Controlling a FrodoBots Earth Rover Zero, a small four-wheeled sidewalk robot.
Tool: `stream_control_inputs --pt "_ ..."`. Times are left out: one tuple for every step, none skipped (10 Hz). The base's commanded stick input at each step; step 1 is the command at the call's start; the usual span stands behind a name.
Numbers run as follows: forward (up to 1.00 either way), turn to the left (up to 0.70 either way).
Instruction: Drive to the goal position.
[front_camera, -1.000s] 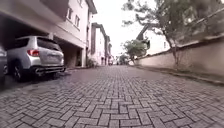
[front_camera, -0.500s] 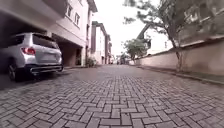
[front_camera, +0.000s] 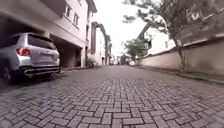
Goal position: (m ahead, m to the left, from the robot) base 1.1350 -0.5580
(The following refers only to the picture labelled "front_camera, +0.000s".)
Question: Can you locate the building with open garage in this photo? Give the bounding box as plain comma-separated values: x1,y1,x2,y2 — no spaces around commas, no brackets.
0,0,98,73

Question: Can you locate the grey kerb strip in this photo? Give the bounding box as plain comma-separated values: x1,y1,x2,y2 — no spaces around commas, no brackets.
138,64,224,85

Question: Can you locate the brown building with white windows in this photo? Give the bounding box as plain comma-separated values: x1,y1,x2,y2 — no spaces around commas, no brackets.
173,0,224,46

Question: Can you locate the silver white car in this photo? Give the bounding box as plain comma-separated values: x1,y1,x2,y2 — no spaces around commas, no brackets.
0,32,62,85

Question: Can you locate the grey brick paved road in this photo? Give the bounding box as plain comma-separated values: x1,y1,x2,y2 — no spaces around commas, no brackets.
0,64,224,128

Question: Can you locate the large thin tree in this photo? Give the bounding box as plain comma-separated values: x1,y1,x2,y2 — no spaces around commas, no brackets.
121,0,224,73

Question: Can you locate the small green tree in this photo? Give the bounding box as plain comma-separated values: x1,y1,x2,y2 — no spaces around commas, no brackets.
122,38,149,65

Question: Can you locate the bush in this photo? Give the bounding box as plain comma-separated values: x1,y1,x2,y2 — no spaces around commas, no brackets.
84,55,97,70

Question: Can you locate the long grey wall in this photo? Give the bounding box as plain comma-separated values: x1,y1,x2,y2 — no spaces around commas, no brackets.
136,37,224,76

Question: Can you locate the tall narrow building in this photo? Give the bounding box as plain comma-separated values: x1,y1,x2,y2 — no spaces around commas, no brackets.
89,21,113,67

